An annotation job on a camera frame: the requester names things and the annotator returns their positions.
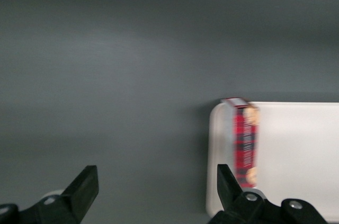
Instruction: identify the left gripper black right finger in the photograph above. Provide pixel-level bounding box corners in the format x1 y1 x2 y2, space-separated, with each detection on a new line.
208 163 329 224

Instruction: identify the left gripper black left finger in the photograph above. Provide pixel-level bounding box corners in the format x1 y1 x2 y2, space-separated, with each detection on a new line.
0 165 100 224

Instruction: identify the red plaid cookie box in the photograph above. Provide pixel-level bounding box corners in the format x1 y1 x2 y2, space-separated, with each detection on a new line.
220 97 261 189

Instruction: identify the pale pink rectangular tray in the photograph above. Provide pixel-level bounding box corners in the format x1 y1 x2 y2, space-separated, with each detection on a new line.
206 101 339 216

